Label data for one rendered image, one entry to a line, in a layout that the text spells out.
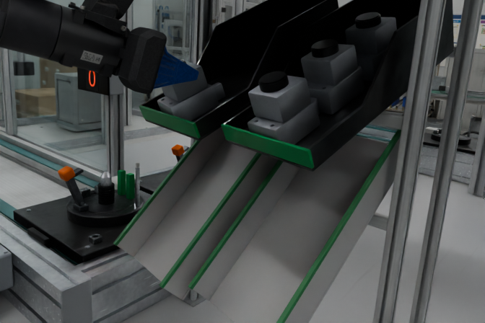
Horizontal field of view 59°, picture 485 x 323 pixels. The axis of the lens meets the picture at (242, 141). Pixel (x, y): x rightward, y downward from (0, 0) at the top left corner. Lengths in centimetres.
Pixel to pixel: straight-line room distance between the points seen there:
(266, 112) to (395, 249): 22
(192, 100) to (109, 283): 32
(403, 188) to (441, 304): 43
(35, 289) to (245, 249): 33
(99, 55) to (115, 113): 57
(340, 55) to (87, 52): 26
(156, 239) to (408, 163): 36
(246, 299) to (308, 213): 13
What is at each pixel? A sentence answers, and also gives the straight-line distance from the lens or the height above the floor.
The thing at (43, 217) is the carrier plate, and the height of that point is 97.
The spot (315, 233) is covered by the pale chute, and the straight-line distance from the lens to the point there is 52.
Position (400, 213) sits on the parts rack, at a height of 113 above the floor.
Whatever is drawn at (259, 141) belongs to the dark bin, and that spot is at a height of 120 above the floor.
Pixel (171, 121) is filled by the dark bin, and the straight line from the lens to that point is 53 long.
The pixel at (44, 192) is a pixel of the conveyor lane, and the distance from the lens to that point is 114.
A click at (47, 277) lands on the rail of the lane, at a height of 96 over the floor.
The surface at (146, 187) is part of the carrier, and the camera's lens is 98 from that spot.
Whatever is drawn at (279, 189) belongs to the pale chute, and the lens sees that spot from 57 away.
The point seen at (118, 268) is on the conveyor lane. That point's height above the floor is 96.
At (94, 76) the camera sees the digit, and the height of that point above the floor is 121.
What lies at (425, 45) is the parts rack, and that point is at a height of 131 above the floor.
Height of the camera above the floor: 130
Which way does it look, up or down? 13 degrees down
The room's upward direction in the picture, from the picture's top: 3 degrees clockwise
